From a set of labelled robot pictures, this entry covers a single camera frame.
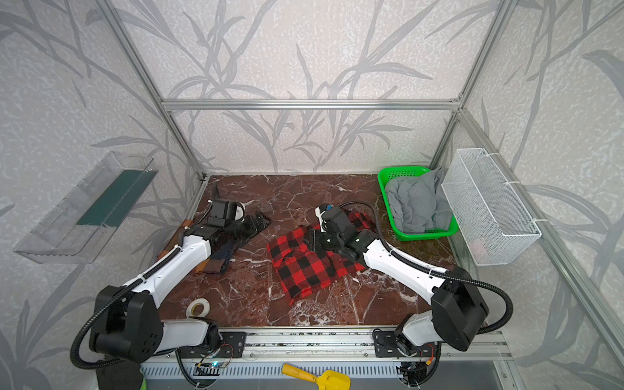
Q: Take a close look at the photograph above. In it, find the green plastic basket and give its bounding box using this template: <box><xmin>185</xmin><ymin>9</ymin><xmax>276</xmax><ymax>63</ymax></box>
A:
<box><xmin>378</xmin><ymin>166</ymin><xmax>458</xmax><ymax>241</ymax></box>

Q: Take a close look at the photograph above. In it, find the folded brown plaid shirt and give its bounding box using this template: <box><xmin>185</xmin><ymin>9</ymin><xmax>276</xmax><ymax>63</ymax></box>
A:
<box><xmin>145</xmin><ymin>220</ymin><xmax>249</xmax><ymax>282</ymax></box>

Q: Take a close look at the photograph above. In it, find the white tape roll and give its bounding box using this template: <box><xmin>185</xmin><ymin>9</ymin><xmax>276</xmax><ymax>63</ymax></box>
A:
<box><xmin>185</xmin><ymin>298</ymin><xmax>211</xmax><ymax>318</ymax></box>

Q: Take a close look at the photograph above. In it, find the grey long sleeve shirt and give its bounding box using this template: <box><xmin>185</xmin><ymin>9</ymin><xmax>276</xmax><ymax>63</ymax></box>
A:
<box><xmin>384</xmin><ymin>168</ymin><xmax>453</xmax><ymax>235</ymax></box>

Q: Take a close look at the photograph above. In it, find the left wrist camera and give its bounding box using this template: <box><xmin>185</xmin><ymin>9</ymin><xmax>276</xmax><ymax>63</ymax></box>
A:
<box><xmin>232</xmin><ymin>201</ymin><xmax>245</xmax><ymax>221</ymax></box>

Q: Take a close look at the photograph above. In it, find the yellow toy shovel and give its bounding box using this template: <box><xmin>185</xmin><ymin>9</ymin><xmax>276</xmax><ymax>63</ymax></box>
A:
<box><xmin>281</xmin><ymin>363</ymin><xmax>351</xmax><ymax>390</ymax></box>

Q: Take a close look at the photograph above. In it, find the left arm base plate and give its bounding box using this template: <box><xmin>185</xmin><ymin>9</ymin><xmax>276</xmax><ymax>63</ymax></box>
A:
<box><xmin>180</xmin><ymin>331</ymin><xmax>247</xmax><ymax>359</ymax></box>

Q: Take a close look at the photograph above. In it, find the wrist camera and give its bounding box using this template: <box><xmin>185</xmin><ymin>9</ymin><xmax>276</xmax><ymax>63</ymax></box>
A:
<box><xmin>315</xmin><ymin>203</ymin><xmax>336</xmax><ymax>232</ymax></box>
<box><xmin>232</xmin><ymin>201</ymin><xmax>245</xmax><ymax>221</ymax></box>

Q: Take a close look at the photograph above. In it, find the aluminium front rail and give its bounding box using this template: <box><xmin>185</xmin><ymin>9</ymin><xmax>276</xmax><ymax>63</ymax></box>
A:
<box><xmin>140</xmin><ymin>326</ymin><xmax>513</xmax><ymax>364</ymax></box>

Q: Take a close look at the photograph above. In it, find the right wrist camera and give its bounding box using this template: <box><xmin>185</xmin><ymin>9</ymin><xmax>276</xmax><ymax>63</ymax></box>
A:
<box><xmin>315</xmin><ymin>203</ymin><xmax>336</xmax><ymax>232</ymax></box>

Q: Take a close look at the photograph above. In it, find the black glove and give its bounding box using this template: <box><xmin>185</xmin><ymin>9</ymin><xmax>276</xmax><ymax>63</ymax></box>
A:
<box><xmin>96</xmin><ymin>361</ymin><xmax>145</xmax><ymax>390</ymax></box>

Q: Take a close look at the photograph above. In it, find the aluminium frame crossbar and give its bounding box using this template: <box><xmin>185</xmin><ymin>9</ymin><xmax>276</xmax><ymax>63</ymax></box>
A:
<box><xmin>162</xmin><ymin>99</ymin><xmax>459</xmax><ymax>111</ymax></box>

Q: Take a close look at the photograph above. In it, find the pink object in wire basket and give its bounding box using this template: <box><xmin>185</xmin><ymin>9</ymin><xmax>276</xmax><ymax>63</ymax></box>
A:
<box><xmin>469</xmin><ymin>238</ymin><xmax>489</xmax><ymax>259</ymax></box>

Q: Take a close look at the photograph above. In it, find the white wire mesh basket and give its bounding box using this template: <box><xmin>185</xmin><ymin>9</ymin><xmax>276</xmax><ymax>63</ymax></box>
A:
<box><xmin>442</xmin><ymin>148</ymin><xmax>542</xmax><ymax>266</ymax></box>

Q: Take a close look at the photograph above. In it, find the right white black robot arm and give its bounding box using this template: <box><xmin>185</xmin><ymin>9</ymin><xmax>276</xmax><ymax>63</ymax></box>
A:
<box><xmin>307</xmin><ymin>203</ymin><xmax>514</xmax><ymax>356</ymax></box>

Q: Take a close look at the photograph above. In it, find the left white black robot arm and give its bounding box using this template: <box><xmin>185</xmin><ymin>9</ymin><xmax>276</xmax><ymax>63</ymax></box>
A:
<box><xmin>69</xmin><ymin>193</ymin><xmax>271</xmax><ymax>370</ymax></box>

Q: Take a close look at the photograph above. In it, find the clear plastic wall tray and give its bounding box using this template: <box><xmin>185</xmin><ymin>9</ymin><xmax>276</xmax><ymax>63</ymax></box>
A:
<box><xmin>14</xmin><ymin>152</ymin><xmax>158</xmax><ymax>264</ymax></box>

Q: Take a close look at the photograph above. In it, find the red black plaid shirt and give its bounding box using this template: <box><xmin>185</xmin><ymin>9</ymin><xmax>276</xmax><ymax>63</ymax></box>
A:
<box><xmin>266</xmin><ymin>224</ymin><xmax>367</xmax><ymax>305</ymax></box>

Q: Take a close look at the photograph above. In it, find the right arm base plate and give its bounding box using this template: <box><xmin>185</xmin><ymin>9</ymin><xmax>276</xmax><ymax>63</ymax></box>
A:
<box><xmin>371</xmin><ymin>328</ymin><xmax>440</xmax><ymax>359</ymax></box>

